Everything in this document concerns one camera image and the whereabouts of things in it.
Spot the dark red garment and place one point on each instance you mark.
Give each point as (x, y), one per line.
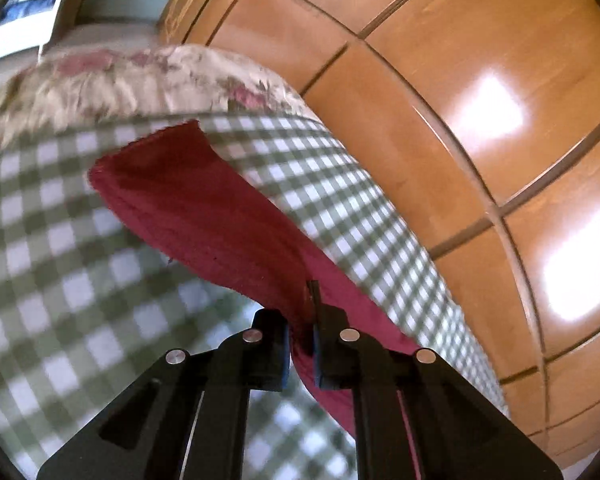
(205, 210)

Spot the wooden wardrobe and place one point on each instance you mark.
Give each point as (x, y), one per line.
(430, 60)

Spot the cardboard box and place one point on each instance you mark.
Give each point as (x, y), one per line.
(67, 5)

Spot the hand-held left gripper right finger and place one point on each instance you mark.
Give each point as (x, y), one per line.
(318, 360)

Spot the floral blanket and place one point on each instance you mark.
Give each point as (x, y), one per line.
(105, 85)

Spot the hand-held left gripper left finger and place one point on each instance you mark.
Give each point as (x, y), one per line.
(282, 360)

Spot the green white checked bedsheet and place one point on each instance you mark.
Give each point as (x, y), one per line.
(55, 260)

